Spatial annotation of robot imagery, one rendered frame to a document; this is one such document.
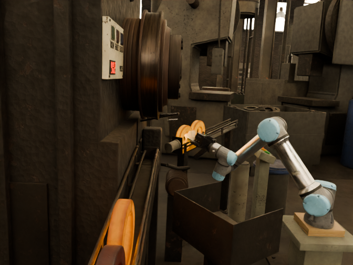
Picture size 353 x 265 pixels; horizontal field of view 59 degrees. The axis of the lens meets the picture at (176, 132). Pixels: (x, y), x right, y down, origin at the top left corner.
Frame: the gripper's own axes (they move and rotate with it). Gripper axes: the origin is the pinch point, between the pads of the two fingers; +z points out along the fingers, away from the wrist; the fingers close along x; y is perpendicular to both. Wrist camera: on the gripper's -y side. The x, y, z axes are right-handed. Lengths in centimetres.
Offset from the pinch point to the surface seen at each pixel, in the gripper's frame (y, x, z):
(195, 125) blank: 5.6, -9.9, 0.5
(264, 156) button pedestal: 0, -36, -41
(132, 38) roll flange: 53, 68, -1
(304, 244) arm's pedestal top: -16, 7, -86
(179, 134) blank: 2.1, 7.1, 0.3
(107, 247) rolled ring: 24, 123, -59
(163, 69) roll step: 46, 62, -14
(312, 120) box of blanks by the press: 3, -222, -31
